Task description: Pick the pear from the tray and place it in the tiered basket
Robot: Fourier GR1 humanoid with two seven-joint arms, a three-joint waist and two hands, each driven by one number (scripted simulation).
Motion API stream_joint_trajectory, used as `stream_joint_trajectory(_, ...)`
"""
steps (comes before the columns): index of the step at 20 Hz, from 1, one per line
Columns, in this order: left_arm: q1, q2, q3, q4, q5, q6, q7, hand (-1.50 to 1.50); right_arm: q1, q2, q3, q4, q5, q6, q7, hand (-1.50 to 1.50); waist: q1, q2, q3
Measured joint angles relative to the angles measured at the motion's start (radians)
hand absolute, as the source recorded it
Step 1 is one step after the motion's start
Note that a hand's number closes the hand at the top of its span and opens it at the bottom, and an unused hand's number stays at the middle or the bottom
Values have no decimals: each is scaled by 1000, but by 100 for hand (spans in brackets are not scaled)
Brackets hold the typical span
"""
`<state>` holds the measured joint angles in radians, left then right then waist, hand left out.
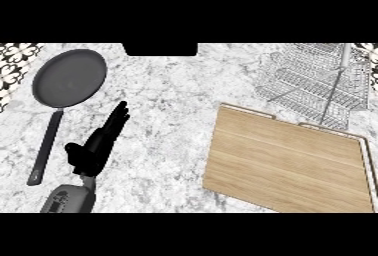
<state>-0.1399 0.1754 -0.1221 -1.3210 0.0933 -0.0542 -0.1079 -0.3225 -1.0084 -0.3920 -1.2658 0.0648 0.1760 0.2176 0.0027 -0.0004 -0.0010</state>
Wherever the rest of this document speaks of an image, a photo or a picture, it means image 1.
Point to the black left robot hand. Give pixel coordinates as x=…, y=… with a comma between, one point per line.
x=98, y=143

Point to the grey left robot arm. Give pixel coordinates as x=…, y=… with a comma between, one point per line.
x=69, y=198

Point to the wooden tray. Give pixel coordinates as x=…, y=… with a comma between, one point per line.
x=290, y=163

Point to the dark grey frying pan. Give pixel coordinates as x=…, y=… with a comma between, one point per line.
x=69, y=80

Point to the black appliance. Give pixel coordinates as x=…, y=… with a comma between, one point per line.
x=162, y=49

